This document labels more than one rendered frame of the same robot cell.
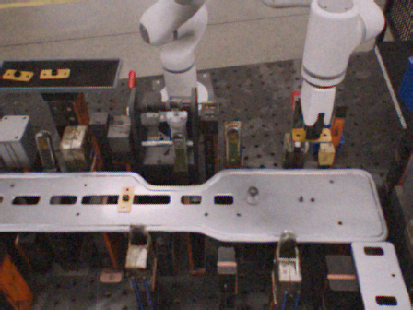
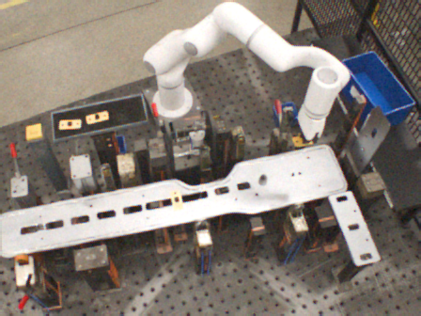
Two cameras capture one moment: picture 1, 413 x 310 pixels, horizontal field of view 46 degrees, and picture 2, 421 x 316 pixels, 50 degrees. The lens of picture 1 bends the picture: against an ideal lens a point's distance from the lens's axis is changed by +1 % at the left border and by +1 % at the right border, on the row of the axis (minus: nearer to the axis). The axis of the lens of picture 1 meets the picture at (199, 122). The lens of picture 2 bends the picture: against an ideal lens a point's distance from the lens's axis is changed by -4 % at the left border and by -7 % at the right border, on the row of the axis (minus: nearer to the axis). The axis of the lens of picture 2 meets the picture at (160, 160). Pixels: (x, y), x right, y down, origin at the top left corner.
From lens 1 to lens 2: 0.67 m
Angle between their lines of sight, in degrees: 15
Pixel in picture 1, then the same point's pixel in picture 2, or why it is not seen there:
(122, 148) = (160, 163)
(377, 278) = (347, 214)
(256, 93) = (223, 83)
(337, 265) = (322, 212)
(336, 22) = (331, 89)
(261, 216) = (271, 192)
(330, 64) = (325, 108)
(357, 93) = (295, 71)
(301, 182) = (289, 162)
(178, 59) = (174, 79)
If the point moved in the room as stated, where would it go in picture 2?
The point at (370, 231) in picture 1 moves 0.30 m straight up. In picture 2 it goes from (337, 186) to (360, 145)
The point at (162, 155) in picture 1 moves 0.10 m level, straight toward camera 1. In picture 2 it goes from (186, 160) to (196, 180)
